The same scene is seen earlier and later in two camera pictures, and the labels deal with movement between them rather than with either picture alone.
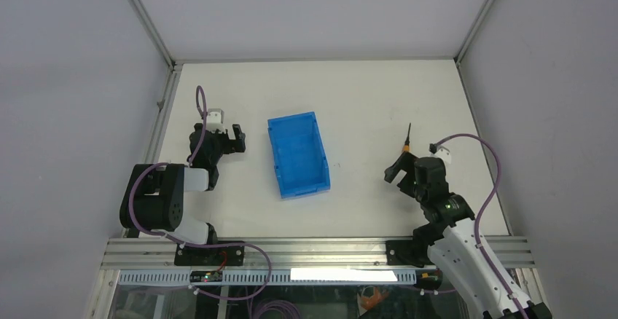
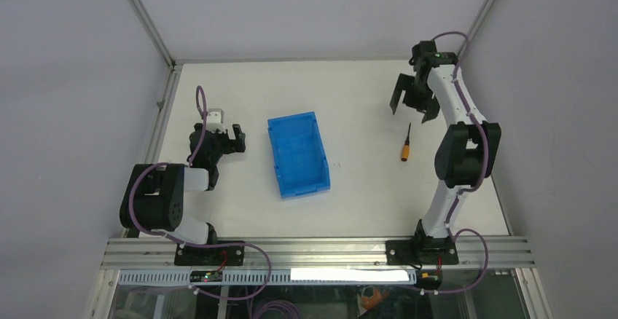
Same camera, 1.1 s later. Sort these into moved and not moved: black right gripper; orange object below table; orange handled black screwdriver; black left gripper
Moved: black right gripper
Not moved: orange handled black screwdriver; orange object below table; black left gripper
